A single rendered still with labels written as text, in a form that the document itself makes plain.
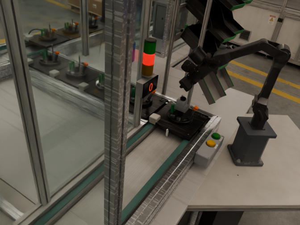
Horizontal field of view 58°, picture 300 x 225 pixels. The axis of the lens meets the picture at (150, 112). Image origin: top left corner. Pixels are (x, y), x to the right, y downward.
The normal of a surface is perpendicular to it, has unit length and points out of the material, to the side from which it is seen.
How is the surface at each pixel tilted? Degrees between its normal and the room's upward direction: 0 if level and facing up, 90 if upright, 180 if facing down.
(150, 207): 0
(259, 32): 90
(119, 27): 90
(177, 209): 0
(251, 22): 90
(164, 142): 0
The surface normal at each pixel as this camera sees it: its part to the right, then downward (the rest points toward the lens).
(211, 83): 0.59, -0.27
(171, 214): 0.10, -0.82
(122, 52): 0.84, 0.37
